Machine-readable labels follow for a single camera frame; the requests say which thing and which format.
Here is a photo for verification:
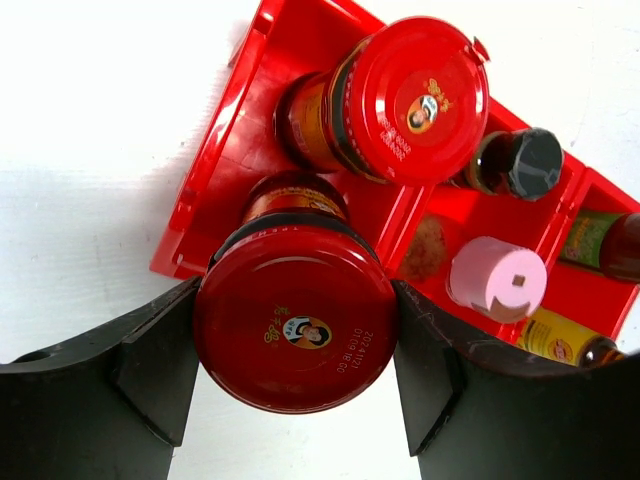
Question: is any yellow cap sauce bottle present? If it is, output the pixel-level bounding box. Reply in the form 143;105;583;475
559;209;639;284

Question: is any small yellow label bottle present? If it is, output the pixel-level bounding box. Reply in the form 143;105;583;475
516;307;626;368

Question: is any pink cap spice jar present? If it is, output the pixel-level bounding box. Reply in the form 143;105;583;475
397;215;549;325

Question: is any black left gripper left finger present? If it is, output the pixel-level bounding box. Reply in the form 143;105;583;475
1;278;200;479

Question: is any black cap spice jar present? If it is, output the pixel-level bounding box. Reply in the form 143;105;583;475
461;128;564;201

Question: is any red lid sauce jar front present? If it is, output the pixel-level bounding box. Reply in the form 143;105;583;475
274;16;489;186

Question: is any red lid sauce jar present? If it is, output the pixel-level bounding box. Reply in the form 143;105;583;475
193;171;398;414
274;16;489;186

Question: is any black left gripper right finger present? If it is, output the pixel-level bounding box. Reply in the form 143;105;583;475
394;281;639;479

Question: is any red three-compartment plastic bin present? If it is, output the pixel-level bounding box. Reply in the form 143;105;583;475
149;0;640;346

